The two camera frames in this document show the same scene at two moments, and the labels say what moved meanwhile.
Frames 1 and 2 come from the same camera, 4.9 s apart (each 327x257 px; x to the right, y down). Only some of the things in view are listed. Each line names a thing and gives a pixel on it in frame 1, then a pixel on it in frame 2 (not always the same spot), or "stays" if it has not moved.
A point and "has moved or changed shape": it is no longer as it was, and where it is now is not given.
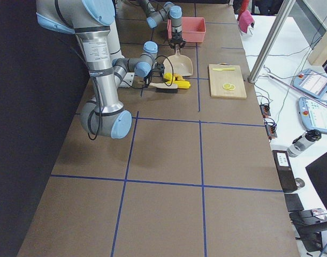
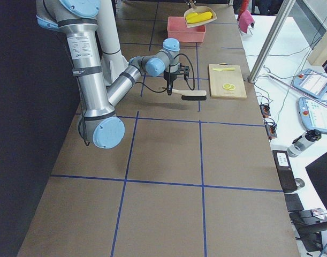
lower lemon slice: x=227 y=85 stays
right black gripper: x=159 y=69 → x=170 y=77
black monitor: x=321 y=173 stays
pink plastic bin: x=193 y=29 stays
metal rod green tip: x=296 y=89 stays
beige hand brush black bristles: x=165 y=88 → x=194 y=97
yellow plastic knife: x=224 y=69 stays
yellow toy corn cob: x=182 y=84 → x=195 y=17
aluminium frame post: x=282 y=16 stays
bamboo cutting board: x=218 y=78 stays
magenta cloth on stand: x=245 y=19 stays
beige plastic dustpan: x=177 y=63 has moved or changed shape
